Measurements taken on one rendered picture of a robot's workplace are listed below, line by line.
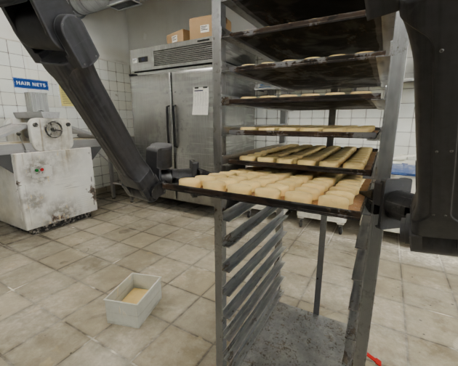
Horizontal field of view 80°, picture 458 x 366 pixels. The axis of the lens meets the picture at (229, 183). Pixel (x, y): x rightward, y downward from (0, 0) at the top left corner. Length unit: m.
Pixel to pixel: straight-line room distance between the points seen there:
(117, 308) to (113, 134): 1.40
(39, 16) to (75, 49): 0.05
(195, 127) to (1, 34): 2.48
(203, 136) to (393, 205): 2.76
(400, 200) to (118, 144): 0.55
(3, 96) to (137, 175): 3.72
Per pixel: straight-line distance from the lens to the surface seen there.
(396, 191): 0.62
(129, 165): 0.64
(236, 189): 0.54
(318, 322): 1.66
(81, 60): 0.50
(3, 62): 4.37
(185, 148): 3.38
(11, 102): 4.33
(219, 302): 1.04
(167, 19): 4.93
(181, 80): 3.41
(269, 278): 1.45
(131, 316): 1.83
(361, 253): 0.97
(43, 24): 0.49
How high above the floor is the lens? 1.17
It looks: 13 degrees down
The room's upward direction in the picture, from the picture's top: straight up
